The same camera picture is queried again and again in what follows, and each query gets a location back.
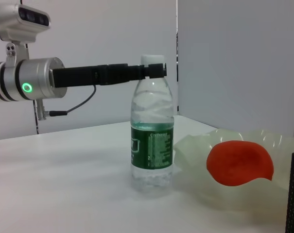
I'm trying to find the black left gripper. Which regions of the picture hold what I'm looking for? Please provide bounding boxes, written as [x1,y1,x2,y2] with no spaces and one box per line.
[52,62,168,88]

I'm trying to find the clear green-label water bottle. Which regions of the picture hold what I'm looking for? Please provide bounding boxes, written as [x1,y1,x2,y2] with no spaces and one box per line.
[130,54,174,192]

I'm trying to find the orange fruit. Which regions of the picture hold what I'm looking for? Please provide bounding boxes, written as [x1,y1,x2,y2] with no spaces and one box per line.
[207,140,275,187]

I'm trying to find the pale green glass fruit plate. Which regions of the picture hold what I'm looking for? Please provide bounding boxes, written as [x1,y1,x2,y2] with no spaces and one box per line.
[173,128,294,224]

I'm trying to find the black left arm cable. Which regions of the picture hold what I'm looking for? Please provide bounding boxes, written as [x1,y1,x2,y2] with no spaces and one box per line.
[35,84,97,121]

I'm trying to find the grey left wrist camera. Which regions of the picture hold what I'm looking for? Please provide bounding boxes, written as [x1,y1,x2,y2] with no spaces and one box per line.
[0,0,52,62]

